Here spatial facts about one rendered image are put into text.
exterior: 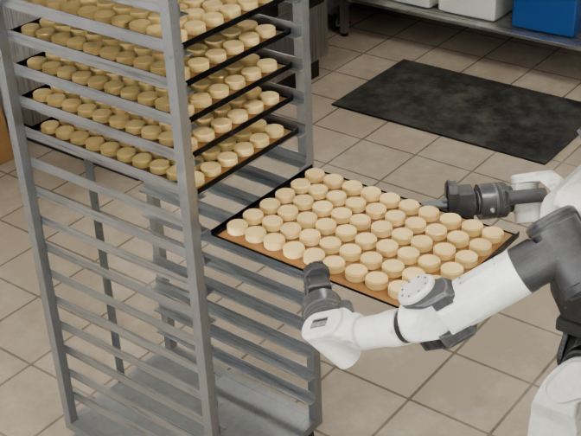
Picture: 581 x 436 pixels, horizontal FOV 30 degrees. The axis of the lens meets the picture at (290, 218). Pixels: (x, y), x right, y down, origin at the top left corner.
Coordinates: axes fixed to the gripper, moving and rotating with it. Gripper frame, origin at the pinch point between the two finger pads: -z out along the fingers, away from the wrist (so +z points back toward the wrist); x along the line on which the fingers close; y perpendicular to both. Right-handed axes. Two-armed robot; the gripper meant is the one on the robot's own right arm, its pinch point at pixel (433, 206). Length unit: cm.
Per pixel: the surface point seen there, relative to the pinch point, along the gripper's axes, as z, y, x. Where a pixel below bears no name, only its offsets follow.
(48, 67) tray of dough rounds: -91, -38, 29
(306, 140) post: -27.3, -28.2, 6.6
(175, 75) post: -59, 3, 42
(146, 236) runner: -71, -12, -8
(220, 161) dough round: -51, -14, 11
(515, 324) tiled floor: 54, -83, -105
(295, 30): -29, -30, 37
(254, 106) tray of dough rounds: -41, -23, 20
